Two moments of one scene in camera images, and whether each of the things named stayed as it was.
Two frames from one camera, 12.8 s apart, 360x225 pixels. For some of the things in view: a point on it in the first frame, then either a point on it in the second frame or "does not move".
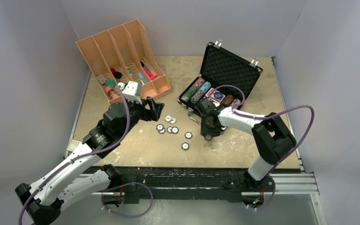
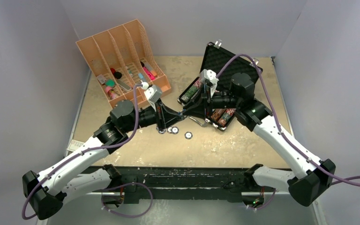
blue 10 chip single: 188,135 does not move
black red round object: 117,74 does not move
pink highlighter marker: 149,73 does not move
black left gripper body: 138,111 to 158,115
